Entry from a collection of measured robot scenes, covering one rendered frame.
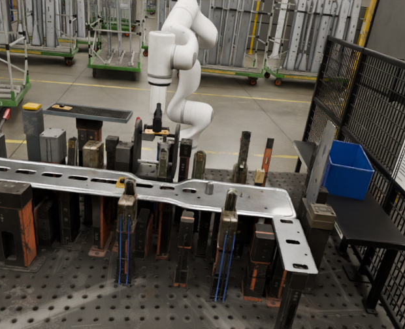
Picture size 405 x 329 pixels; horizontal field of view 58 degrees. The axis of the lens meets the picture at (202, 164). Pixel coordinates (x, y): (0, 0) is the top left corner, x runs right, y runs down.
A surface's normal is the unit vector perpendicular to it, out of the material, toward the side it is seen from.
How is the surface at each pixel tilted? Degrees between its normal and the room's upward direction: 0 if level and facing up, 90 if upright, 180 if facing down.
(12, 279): 0
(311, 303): 0
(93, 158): 90
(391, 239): 0
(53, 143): 90
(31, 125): 90
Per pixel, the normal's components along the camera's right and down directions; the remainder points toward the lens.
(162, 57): -0.07, 0.46
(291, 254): 0.11, -0.90
